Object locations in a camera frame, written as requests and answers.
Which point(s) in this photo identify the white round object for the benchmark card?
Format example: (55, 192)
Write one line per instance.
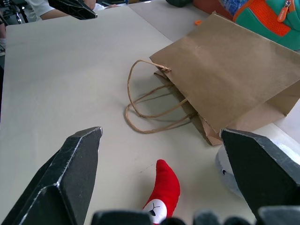
(225, 171)

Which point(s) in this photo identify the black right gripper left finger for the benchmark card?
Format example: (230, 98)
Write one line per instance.
(63, 173)

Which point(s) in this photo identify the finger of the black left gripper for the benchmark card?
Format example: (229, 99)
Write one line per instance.
(75, 9)

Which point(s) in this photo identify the red plush chili toy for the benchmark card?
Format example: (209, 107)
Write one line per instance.
(165, 189)

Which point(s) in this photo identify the dark green round object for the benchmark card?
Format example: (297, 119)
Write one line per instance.
(179, 2)

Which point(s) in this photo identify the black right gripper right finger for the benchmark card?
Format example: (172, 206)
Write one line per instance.
(260, 171)

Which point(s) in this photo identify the green and orange backpack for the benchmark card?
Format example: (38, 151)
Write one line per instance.
(267, 16)

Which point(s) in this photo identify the small orange object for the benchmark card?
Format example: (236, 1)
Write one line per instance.
(198, 22)

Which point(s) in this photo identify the person in white shirt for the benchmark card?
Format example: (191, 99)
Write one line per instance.
(43, 9)

